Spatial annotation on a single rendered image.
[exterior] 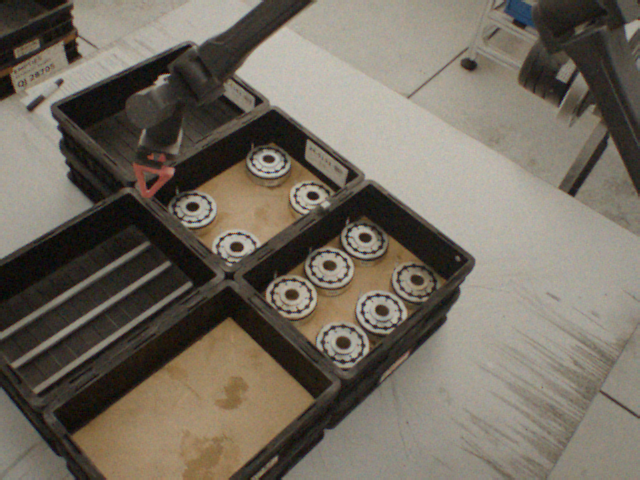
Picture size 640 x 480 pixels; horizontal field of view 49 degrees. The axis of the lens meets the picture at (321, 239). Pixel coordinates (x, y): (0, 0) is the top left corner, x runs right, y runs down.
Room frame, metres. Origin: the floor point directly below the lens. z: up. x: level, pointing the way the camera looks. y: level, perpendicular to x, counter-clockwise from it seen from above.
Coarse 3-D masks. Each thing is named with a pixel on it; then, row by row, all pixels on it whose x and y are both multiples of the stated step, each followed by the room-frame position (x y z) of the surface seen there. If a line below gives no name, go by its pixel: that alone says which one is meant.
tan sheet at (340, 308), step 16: (336, 240) 0.97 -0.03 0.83; (384, 256) 0.95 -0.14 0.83; (400, 256) 0.96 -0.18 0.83; (368, 272) 0.90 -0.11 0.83; (384, 272) 0.91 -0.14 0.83; (352, 288) 0.85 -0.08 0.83; (368, 288) 0.86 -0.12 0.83; (384, 288) 0.86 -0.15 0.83; (320, 304) 0.79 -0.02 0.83; (336, 304) 0.80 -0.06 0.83; (352, 304) 0.81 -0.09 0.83; (320, 320) 0.76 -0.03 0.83; (336, 320) 0.76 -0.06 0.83; (352, 320) 0.77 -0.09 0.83
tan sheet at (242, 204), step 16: (272, 144) 1.22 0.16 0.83; (224, 176) 1.09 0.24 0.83; (240, 176) 1.10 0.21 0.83; (304, 176) 1.14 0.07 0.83; (208, 192) 1.03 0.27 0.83; (224, 192) 1.04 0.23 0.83; (240, 192) 1.05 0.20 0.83; (256, 192) 1.06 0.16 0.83; (272, 192) 1.07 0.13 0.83; (288, 192) 1.08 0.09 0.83; (224, 208) 0.99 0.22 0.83; (240, 208) 1.00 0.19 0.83; (256, 208) 1.01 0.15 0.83; (272, 208) 1.02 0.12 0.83; (288, 208) 1.03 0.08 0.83; (224, 224) 0.95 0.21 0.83; (240, 224) 0.96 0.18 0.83; (256, 224) 0.97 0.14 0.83; (272, 224) 0.98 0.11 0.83; (288, 224) 0.98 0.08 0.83; (208, 240) 0.90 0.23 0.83
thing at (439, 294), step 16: (352, 192) 1.02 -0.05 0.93; (384, 192) 1.04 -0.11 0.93; (336, 208) 0.97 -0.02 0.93; (400, 208) 1.01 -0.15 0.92; (304, 224) 0.91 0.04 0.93; (288, 240) 0.86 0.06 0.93; (448, 240) 0.94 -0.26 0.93; (464, 256) 0.91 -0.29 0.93; (240, 272) 0.76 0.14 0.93; (464, 272) 0.87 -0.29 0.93; (448, 288) 0.82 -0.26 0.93; (432, 304) 0.78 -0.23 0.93; (416, 320) 0.74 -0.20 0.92; (304, 336) 0.65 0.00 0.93; (400, 336) 0.70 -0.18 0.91; (320, 352) 0.63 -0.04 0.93; (368, 352) 0.65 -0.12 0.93; (336, 368) 0.60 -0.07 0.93; (352, 368) 0.61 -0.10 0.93
